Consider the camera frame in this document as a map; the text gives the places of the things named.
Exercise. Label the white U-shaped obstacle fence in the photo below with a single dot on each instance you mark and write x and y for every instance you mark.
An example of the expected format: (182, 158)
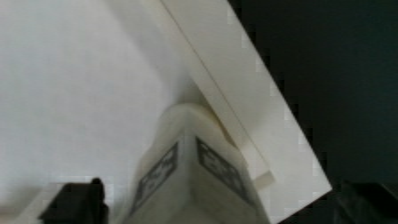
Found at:
(252, 107)

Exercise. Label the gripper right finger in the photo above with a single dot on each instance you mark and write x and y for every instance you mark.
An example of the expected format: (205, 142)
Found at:
(367, 203)

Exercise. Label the white leg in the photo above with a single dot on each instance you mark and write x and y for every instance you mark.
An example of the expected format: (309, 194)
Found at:
(195, 189)

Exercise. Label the white square table top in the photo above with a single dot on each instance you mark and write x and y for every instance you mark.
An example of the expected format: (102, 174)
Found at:
(92, 78)

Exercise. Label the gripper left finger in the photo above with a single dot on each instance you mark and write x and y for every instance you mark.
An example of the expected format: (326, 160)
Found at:
(72, 206)

